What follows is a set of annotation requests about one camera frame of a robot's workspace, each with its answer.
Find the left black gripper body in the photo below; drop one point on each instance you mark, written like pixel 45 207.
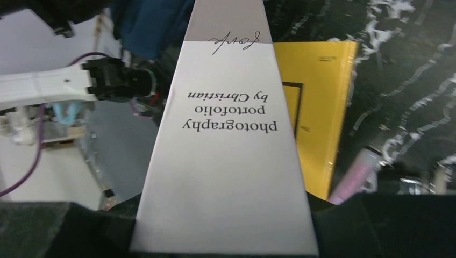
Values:
pixel 59 15

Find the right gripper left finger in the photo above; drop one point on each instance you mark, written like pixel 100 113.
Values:
pixel 66 229

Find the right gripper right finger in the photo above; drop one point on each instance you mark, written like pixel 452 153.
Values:
pixel 377 225

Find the navy blue student backpack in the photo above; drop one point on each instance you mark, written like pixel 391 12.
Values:
pixel 147 28

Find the grey white photography portfolio book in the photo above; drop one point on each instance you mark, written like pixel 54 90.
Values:
pixel 224 176

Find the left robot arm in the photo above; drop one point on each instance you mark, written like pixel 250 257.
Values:
pixel 105 79

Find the pink highlighter pen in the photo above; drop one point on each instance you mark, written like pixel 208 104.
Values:
pixel 361 169

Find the yellow book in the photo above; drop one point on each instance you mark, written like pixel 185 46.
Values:
pixel 316 77

